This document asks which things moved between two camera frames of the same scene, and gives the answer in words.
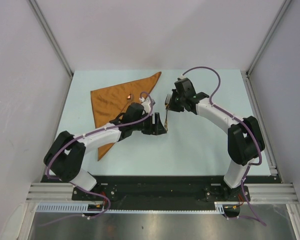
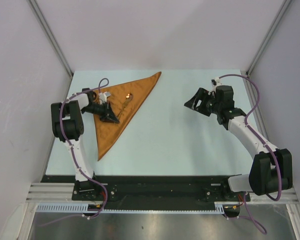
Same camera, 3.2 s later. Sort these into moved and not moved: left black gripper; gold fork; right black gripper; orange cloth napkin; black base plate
Moved: right black gripper; left black gripper; gold fork
Not moved: orange cloth napkin; black base plate
